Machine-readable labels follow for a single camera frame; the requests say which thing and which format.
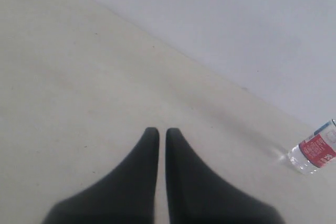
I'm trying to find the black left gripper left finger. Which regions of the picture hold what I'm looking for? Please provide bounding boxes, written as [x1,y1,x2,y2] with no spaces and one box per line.
[43,127,160,223]

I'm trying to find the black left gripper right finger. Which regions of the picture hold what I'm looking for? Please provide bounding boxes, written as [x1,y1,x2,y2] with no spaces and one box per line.
[165,128,284,223]

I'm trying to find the clear water bottle red label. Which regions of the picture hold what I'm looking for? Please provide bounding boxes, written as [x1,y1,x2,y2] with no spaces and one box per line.
[287,119,335,174]

